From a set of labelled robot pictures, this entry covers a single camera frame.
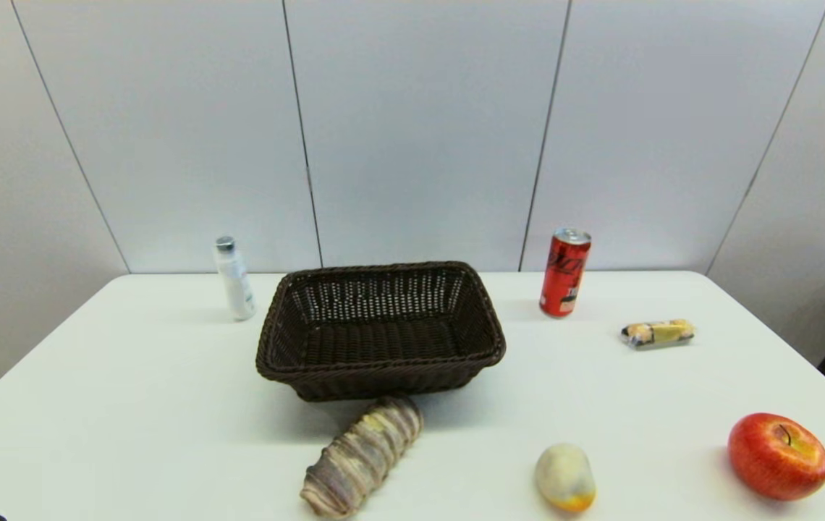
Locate yellow-green mango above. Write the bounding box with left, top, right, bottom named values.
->
left=534, top=443, right=597, bottom=514

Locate red apple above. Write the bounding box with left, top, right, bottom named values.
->
left=728, top=412, right=825, bottom=501

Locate dark brown wicker basket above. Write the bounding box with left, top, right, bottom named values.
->
left=255, top=261, right=507, bottom=402

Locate long twisted marbled bread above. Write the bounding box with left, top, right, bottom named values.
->
left=300, top=395, right=424, bottom=520

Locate white bottle with silver cap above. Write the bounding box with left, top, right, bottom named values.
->
left=214, top=236, right=257, bottom=322

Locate red soda can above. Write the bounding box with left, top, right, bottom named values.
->
left=539, top=227, right=593, bottom=318

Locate yellow wrapped snack packet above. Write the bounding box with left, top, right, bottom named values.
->
left=620, top=318, right=696, bottom=351

